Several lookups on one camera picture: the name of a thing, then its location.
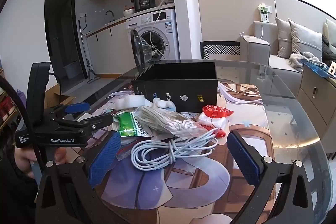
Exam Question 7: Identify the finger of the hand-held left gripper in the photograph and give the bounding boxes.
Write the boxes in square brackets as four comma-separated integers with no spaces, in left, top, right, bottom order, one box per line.
[51,102,90,119]
[52,113,114,133]

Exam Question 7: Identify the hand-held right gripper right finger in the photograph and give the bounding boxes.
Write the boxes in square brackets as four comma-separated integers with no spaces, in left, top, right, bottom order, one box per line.
[227,131,315,224]

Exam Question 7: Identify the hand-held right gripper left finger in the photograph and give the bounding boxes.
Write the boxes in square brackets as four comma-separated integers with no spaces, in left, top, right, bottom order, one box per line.
[35,131,122,224]

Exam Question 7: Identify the green snack packet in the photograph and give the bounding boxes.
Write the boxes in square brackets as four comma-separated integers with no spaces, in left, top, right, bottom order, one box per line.
[113,112,150,138]

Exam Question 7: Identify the white plastic adapter pieces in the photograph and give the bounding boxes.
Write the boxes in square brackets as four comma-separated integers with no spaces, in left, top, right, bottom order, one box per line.
[118,95,147,110]

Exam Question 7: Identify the red and white packet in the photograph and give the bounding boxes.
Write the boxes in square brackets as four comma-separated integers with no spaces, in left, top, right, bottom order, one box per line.
[196,104,234,138]

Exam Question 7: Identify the white cable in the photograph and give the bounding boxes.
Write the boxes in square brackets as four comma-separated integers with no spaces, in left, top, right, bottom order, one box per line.
[130,127,219,170]

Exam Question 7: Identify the bagged grey rope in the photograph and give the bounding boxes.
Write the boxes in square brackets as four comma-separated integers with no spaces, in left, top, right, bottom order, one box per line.
[134,105,210,139]

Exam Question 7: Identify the white plush toy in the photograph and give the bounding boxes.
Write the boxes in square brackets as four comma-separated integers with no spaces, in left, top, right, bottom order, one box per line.
[154,98,176,111]

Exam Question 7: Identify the black cardboard box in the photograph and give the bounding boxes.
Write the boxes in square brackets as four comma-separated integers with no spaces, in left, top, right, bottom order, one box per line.
[131,63,219,113]

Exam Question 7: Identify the person's left forearm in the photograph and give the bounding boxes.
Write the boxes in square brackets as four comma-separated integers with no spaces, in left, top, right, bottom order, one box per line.
[0,153,40,224]

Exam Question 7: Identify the person's left hand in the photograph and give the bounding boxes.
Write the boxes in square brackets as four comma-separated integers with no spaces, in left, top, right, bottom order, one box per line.
[14,147,67,180]

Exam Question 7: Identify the open cardboard carton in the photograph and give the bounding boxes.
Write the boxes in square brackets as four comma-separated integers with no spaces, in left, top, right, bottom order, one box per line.
[45,82,62,109]

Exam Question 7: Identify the storage shelf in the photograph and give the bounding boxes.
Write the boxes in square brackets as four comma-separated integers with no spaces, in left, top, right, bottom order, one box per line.
[0,67,21,132]

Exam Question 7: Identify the floor mop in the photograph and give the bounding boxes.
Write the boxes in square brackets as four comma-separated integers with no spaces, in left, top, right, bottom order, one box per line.
[78,19,100,84]

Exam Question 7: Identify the white bin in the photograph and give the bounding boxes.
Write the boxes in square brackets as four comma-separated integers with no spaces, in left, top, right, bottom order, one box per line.
[63,61,80,80]

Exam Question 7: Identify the white kitchen counter cabinet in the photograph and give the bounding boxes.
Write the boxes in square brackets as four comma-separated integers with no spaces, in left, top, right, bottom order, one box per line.
[85,20,129,75]

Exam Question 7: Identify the printed desk mat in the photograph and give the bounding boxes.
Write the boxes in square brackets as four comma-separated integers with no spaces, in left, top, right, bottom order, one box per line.
[87,81,279,224]

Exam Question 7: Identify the dark glass door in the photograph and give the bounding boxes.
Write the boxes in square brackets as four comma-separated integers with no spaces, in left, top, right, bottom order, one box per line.
[44,0,88,93]

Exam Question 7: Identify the beige side cabinet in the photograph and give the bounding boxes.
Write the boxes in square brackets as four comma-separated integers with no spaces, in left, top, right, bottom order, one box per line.
[297,64,336,130]

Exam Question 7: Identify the grey sofa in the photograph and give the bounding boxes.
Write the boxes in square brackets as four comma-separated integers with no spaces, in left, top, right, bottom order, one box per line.
[239,21,336,77]

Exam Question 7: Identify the black white patterned chair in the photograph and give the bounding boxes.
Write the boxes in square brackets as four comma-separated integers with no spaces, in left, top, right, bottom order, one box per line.
[199,41,240,60]

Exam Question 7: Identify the grey furry cloth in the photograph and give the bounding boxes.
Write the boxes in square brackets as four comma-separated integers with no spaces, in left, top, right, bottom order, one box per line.
[289,52,321,68]

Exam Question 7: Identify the blue tray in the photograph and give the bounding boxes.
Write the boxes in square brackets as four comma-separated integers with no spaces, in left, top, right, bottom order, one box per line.
[301,58,336,80]

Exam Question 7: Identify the white washing machine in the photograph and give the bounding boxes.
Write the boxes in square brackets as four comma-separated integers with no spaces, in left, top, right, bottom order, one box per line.
[125,8,180,68]

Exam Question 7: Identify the black pressure cooker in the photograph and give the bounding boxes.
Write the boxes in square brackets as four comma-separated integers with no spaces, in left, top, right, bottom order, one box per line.
[133,0,160,13]

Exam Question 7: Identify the narrow grey pillow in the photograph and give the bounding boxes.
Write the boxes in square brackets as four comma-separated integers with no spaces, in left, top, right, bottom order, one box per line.
[274,17,293,59]

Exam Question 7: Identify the wide grey pillow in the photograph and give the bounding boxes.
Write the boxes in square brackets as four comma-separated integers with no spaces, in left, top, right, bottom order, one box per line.
[287,19,323,56]

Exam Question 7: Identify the black jacket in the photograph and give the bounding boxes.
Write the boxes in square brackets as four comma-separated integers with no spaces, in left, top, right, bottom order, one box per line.
[322,34,336,67]

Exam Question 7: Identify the pale green pillow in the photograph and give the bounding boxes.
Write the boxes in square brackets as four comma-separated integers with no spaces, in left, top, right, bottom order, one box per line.
[322,18,336,38]

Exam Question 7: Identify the black cable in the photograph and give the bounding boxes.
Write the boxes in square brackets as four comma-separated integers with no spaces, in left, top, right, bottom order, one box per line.
[0,78,46,172]

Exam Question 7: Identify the wall power strip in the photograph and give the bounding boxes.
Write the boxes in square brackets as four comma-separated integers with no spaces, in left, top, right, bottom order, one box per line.
[257,4,272,22]

